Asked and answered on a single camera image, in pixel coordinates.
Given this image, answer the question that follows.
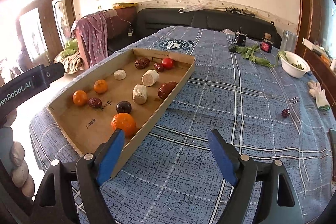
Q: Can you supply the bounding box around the white yam cylinder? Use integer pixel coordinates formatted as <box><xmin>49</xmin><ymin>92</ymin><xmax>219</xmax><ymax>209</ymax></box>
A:
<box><xmin>142</xmin><ymin>69</ymin><xmax>159</xmax><ymax>87</ymax></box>

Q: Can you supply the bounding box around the dark small plum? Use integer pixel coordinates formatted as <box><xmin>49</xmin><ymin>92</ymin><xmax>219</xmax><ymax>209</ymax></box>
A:
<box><xmin>281</xmin><ymin>108</ymin><xmax>291</xmax><ymax>118</ymax></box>

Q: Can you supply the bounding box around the white bowl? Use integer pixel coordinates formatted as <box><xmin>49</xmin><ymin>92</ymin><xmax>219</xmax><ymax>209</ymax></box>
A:
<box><xmin>278</xmin><ymin>51</ymin><xmax>310</xmax><ymax>79</ymax></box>

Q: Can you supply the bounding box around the large red date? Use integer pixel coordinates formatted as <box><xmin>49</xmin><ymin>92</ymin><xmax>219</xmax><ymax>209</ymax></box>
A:
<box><xmin>157</xmin><ymin>81</ymin><xmax>178</xmax><ymax>100</ymax></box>

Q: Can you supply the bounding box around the red tomato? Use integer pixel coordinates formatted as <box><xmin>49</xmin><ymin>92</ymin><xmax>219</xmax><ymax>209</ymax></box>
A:
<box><xmin>161</xmin><ymin>57</ymin><xmax>174</xmax><ymax>70</ymax></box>

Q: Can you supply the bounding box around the black sofa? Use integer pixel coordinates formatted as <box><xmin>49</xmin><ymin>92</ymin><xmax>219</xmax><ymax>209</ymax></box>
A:
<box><xmin>134</xmin><ymin>8</ymin><xmax>281</xmax><ymax>48</ymax></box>

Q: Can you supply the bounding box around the clear glass jar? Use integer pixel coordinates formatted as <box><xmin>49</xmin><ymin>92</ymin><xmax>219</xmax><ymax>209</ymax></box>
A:
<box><xmin>280</xmin><ymin>30</ymin><xmax>298</xmax><ymax>53</ymax></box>

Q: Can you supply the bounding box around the cardboard tray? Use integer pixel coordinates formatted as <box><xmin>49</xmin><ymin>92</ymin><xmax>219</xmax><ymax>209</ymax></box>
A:
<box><xmin>49</xmin><ymin>48</ymin><xmax>195</xmax><ymax>177</ymax></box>

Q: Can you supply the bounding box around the black small device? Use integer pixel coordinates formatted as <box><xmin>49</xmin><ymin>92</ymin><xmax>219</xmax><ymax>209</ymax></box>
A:
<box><xmin>234</xmin><ymin>28</ymin><xmax>248</xmax><ymax>47</ymax></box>

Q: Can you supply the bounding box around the large dark date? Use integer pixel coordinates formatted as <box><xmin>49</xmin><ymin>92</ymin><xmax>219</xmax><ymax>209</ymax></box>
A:
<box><xmin>134</xmin><ymin>57</ymin><xmax>150</xmax><ymax>69</ymax></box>

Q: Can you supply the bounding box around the orange mandarin in tray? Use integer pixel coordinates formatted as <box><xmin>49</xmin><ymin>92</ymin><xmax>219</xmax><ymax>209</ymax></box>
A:
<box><xmin>93</xmin><ymin>80</ymin><xmax>108</xmax><ymax>94</ymax></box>

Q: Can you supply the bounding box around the green leafy vegetable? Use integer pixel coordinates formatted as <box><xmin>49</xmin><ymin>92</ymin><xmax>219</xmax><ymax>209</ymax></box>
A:
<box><xmin>228</xmin><ymin>45</ymin><xmax>288</xmax><ymax>68</ymax></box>

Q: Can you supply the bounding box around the small white yam chunk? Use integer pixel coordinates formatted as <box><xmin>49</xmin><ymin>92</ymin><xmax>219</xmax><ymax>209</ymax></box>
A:
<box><xmin>113</xmin><ymin>69</ymin><xmax>126</xmax><ymax>81</ymax></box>

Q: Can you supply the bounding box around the brown armchair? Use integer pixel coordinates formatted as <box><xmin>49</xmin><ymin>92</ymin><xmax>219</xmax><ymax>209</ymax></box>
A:
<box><xmin>74</xmin><ymin>7</ymin><xmax>137</xmax><ymax>69</ymax></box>

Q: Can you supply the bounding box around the purple cloth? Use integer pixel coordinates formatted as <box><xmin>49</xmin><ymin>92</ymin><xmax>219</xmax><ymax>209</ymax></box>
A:
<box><xmin>71</xmin><ymin>11</ymin><xmax>108</xmax><ymax>69</ymax></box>

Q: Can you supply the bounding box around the orange mandarin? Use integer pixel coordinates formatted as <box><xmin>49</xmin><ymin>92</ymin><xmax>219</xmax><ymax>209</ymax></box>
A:
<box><xmin>93</xmin><ymin>80</ymin><xmax>108</xmax><ymax>94</ymax></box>
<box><xmin>111</xmin><ymin>113</ymin><xmax>137</xmax><ymax>138</ymax></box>
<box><xmin>72</xmin><ymin>90</ymin><xmax>88</xmax><ymax>106</ymax></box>

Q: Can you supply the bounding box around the left gloved hand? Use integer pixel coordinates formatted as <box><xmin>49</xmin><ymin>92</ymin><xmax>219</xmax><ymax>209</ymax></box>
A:
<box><xmin>1</xmin><ymin>109</ymin><xmax>35</xmax><ymax>198</ymax></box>

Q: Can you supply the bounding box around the white glove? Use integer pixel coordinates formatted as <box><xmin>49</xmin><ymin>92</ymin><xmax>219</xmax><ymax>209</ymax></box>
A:
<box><xmin>307</xmin><ymin>80</ymin><xmax>330</xmax><ymax>111</ymax></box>

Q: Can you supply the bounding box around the red labelled jar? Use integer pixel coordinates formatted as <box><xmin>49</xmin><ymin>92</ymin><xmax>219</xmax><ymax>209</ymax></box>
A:
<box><xmin>260</xmin><ymin>33</ymin><xmax>273</xmax><ymax>53</ymax></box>

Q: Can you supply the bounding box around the long white yam piece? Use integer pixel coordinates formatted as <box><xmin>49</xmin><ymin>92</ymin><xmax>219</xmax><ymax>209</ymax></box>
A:
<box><xmin>132</xmin><ymin>84</ymin><xmax>148</xmax><ymax>105</ymax></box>

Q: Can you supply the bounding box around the wooden door frame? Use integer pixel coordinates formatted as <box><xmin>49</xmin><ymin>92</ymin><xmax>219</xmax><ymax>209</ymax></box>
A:
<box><xmin>1</xmin><ymin>0</ymin><xmax>75</xmax><ymax>72</ymax></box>

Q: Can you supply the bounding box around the blue plaid tablecloth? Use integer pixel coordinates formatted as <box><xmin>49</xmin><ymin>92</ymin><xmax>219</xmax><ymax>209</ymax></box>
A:
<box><xmin>28</xmin><ymin>25</ymin><xmax>336</xmax><ymax>224</ymax></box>

